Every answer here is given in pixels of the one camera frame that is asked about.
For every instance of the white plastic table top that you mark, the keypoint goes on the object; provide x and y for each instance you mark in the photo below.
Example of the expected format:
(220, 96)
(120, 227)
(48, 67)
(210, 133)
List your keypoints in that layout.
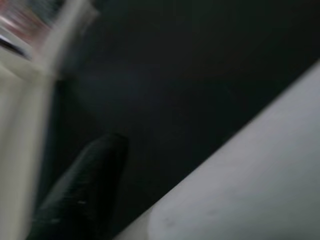
(20, 150)

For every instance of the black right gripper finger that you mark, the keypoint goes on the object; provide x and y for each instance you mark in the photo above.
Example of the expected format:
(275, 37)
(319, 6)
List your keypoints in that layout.
(82, 190)

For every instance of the white threaded plastic table leg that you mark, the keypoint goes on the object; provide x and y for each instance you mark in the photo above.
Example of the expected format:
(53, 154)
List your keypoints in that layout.
(250, 175)

